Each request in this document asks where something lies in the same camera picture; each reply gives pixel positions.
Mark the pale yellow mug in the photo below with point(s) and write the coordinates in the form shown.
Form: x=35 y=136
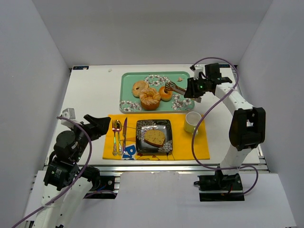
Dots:
x=191 y=121

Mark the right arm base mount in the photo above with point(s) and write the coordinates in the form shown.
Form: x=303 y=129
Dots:
x=219 y=187

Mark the iridescent knife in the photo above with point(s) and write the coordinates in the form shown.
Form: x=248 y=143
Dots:
x=124 y=134

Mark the left blue table label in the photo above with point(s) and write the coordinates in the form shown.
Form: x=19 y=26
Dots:
x=80 y=68

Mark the small glazed orange donut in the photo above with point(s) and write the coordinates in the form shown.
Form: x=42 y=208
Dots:
x=165 y=94

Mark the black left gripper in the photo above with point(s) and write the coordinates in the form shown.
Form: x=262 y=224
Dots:
x=90 y=128

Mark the right blue table label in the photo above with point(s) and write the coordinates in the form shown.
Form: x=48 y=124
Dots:
x=224 y=65

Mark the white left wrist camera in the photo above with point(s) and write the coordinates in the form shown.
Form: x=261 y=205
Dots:
x=68 y=113

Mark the blue table label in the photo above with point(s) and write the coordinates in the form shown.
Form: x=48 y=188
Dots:
x=224 y=65
x=80 y=68

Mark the yellow cartoon placemat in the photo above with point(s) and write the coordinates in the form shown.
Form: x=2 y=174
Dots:
x=181 y=139

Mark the sugared twisted ring bread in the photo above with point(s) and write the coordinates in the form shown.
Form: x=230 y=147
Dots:
x=150 y=99

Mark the iridescent fork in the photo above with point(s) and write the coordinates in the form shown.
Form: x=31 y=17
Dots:
x=115 y=152

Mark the black floral square plate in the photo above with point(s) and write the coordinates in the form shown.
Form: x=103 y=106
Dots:
x=162 y=125

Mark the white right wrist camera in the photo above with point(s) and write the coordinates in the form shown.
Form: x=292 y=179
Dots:
x=198 y=71

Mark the metal serving tongs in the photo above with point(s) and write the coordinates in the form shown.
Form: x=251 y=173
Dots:
x=171 y=86

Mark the iridescent spoon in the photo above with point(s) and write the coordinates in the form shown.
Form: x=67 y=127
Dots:
x=118 y=129

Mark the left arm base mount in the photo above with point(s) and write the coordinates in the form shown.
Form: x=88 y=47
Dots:
x=104 y=185

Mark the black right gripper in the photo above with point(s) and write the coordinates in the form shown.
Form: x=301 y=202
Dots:
x=190 y=88

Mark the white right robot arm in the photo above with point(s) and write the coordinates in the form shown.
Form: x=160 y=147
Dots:
x=248 y=126

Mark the plain pale bagel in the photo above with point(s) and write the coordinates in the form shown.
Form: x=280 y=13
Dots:
x=138 y=87

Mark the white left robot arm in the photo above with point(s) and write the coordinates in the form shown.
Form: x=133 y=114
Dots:
x=65 y=184

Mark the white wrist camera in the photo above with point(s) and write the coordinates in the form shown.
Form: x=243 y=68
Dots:
x=198 y=71
x=68 y=113

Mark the brown bread loaf slice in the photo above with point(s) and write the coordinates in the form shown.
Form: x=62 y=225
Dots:
x=155 y=138

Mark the green floral tray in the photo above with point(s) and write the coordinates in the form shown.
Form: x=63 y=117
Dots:
x=169 y=102

